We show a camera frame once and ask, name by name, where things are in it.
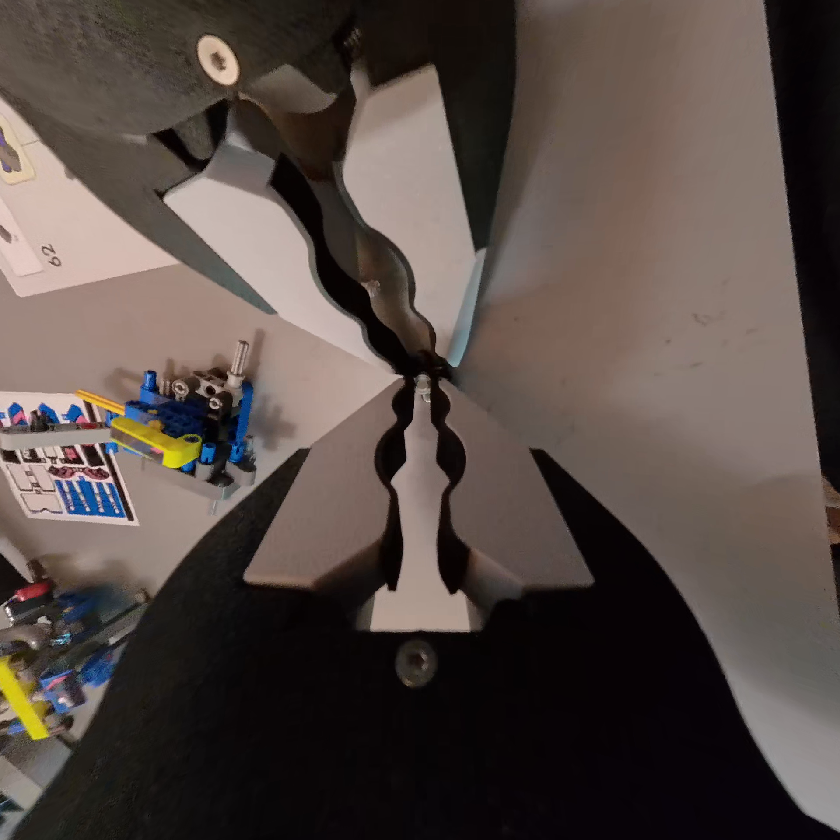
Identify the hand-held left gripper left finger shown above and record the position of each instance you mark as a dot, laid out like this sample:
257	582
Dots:
321	512

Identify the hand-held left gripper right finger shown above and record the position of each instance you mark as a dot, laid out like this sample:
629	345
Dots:
518	512

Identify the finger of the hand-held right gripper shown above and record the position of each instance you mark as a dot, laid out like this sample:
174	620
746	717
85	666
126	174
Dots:
249	243
407	164

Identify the small grey lego pin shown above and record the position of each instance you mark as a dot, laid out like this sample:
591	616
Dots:
424	388

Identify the black lego connector piece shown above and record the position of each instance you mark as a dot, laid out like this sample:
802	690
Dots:
430	364

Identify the small blue yellow lego assembly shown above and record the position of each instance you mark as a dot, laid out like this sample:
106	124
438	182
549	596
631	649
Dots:
190	420

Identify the open lego instruction booklet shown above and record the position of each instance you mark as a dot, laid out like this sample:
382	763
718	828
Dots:
79	229

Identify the lego sticker sheet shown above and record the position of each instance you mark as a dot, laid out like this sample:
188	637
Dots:
85	499

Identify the large blue yellow lego assembly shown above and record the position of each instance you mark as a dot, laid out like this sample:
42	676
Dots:
52	656

